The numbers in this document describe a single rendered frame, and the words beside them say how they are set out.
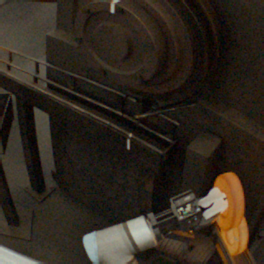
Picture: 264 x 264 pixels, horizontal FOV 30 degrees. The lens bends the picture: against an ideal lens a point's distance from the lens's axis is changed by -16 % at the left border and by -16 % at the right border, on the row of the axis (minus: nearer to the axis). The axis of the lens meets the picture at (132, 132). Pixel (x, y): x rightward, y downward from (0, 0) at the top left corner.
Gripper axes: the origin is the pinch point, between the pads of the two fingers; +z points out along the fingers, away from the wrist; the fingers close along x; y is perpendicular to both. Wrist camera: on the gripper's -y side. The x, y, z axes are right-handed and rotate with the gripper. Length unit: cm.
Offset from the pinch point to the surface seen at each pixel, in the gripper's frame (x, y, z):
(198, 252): 7.5, -39.0, -10.3
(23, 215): 77, -74, -77
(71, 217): 73, -82, -53
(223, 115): 32.8, -9.1, 10.8
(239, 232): -3.7, -16.3, 1.6
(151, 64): 33.1, 18.5, -5.2
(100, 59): 47, 14, -16
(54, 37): 88, 1, -27
